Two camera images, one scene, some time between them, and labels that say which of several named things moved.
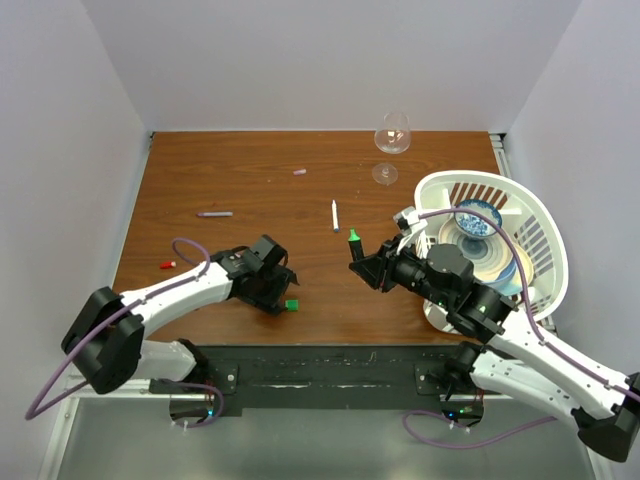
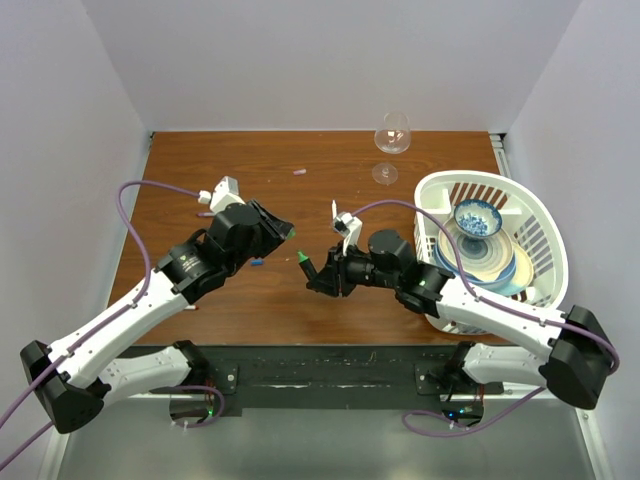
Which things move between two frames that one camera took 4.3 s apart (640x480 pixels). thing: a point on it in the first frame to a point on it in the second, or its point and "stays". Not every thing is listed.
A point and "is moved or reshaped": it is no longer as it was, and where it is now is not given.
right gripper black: x=378 y=272 to x=336 y=264
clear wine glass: x=393 y=137 stays
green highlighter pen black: x=355 y=245 is moved or reshaped
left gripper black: x=281 y=276 to x=275 y=231
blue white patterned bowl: x=474 y=225 stays
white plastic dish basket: x=523 y=218 stays
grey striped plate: x=489 y=255 stays
